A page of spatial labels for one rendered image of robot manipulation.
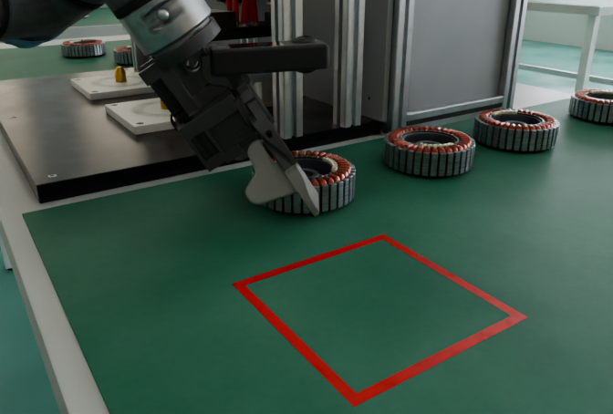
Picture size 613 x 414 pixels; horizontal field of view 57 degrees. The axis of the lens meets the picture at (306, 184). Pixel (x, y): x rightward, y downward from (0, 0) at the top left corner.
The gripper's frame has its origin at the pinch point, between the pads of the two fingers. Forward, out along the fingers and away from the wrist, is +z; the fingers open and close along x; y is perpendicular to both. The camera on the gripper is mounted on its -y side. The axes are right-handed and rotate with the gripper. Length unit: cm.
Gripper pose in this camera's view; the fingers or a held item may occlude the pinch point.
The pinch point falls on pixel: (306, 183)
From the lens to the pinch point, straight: 61.3
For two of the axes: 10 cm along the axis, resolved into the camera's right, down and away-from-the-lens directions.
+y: -8.3, 5.5, 0.1
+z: 5.0, 7.4, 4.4
